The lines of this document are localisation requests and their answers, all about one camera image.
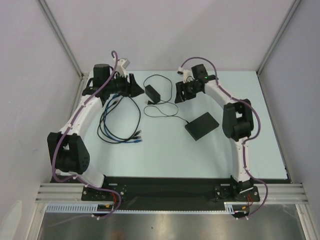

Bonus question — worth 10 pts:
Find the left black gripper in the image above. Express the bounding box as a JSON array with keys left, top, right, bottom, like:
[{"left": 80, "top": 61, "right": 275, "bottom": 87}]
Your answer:
[{"left": 105, "top": 71, "right": 144, "bottom": 98}]

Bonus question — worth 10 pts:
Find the black power adapter cable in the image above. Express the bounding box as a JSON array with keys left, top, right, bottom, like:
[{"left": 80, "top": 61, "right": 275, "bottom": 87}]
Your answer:
[{"left": 142, "top": 74, "right": 190, "bottom": 123}]

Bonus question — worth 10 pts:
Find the black network switch box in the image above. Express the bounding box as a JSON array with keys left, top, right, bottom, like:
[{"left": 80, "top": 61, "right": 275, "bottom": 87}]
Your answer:
[{"left": 184, "top": 112, "right": 220, "bottom": 141}]

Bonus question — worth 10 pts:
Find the blue ethernet cable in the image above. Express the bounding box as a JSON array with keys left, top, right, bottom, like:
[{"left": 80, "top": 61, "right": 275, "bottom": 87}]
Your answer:
[{"left": 98, "top": 94, "right": 143, "bottom": 145}]

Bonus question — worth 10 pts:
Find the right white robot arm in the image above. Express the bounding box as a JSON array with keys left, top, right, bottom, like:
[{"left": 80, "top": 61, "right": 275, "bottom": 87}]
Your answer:
[{"left": 174, "top": 64, "right": 254, "bottom": 201}]

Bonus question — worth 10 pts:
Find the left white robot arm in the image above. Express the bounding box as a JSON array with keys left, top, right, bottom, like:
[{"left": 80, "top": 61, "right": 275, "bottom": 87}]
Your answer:
[{"left": 47, "top": 58, "right": 144, "bottom": 200}]

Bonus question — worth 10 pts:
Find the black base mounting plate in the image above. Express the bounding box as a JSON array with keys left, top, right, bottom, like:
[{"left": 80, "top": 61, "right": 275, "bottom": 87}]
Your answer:
[{"left": 49, "top": 174, "right": 293, "bottom": 212}]

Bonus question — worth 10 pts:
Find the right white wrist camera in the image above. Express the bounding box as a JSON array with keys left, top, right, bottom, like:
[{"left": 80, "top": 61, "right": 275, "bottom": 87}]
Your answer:
[{"left": 177, "top": 66, "right": 194, "bottom": 83}]

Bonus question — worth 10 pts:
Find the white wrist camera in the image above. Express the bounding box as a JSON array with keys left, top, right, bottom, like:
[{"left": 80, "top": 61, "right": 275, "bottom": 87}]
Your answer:
[
  {"left": 116, "top": 58, "right": 130, "bottom": 77},
  {"left": 177, "top": 66, "right": 194, "bottom": 83}
]

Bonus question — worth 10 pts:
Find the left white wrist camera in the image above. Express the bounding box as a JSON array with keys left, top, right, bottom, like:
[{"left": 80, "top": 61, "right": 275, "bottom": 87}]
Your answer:
[{"left": 116, "top": 58, "right": 130, "bottom": 77}]

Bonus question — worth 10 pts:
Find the aluminium frame rail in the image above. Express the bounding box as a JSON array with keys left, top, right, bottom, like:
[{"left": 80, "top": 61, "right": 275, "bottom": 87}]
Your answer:
[{"left": 35, "top": 183, "right": 308, "bottom": 204}]

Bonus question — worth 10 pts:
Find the white slotted cable duct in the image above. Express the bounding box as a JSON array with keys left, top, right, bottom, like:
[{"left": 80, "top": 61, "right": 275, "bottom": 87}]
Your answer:
[{"left": 46, "top": 203, "right": 114, "bottom": 214}]

